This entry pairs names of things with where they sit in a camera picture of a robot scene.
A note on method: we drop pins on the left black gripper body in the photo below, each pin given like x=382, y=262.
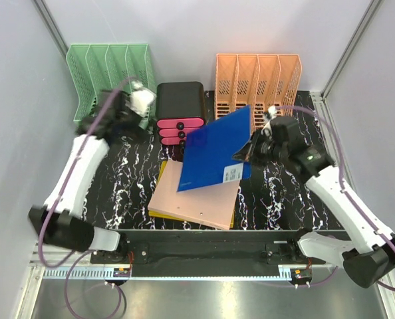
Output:
x=130, y=121

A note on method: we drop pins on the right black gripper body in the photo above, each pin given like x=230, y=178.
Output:
x=268, y=150

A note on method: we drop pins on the blue folder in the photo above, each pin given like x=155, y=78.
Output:
x=208, y=154

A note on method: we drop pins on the pink drawer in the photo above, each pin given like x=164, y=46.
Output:
x=180, y=123
x=175, y=133
x=173, y=141

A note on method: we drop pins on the pink bottom drawer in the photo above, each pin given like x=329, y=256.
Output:
x=173, y=141

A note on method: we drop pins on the pink top drawer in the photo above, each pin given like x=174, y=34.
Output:
x=180, y=123

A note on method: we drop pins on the black drawer cabinet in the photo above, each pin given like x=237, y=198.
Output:
x=180, y=100

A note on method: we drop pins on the orange file organizer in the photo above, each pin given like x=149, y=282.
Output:
x=259, y=81

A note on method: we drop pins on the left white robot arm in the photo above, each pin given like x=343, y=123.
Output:
x=58, y=221

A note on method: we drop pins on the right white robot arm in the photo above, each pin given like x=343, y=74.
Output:
x=369, y=253

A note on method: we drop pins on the black marble desk mat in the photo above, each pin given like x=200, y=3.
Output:
x=271, y=199

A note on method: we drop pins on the green file organizer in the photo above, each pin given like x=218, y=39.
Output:
x=96, y=67

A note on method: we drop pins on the pink folder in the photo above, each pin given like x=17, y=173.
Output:
x=197, y=202

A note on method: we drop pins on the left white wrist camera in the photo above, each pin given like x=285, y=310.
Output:
x=141, y=98

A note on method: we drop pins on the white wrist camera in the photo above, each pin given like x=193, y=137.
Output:
x=271, y=113
x=141, y=98

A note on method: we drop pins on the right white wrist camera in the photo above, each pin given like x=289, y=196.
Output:
x=271, y=113

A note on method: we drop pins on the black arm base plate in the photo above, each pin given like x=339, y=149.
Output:
x=144, y=253

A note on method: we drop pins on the aluminium frame rail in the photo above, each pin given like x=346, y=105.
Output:
x=53, y=256

